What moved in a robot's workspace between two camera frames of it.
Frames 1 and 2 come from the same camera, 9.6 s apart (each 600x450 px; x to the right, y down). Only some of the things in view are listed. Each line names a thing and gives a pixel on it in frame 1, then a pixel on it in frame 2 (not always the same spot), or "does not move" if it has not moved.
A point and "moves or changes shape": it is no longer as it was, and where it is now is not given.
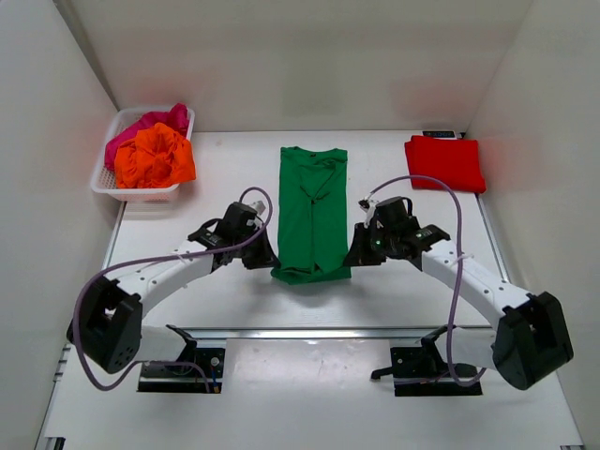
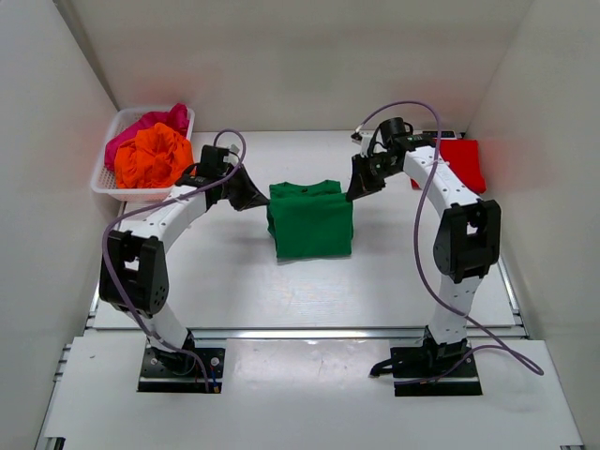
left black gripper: [265, 257] → [251, 195]
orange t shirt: [155, 157] does not move
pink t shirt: [177, 118] does not move
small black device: [440, 134] does not move
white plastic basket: [104, 181] does not move
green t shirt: [312, 205] moves or changes shape
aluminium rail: [325, 334] does not move
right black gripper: [358, 254] → [361, 184]
